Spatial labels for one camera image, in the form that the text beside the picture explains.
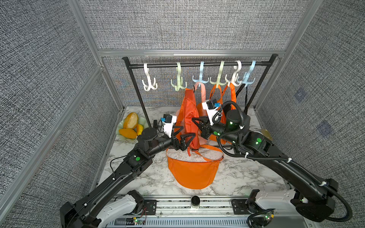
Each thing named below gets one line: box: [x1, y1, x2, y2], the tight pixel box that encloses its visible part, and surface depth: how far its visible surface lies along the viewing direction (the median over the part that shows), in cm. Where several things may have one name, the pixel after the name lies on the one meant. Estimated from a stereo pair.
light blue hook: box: [192, 61, 210, 84], surface depth 67 cm
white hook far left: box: [141, 62, 158, 92], surface depth 66 cm
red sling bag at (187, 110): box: [175, 88, 201, 150], surface depth 60 cm
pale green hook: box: [170, 61, 188, 92], surface depth 66 cm
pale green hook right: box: [209, 60, 228, 89], surface depth 67 cm
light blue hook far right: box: [238, 60, 257, 88], surface depth 67 cm
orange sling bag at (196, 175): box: [166, 144, 225, 190], surface depth 86 cm
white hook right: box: [225, 59, 242, 87], surface depth 68 cm
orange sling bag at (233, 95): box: [230, 82, 238, 111], surface depth 69 cm
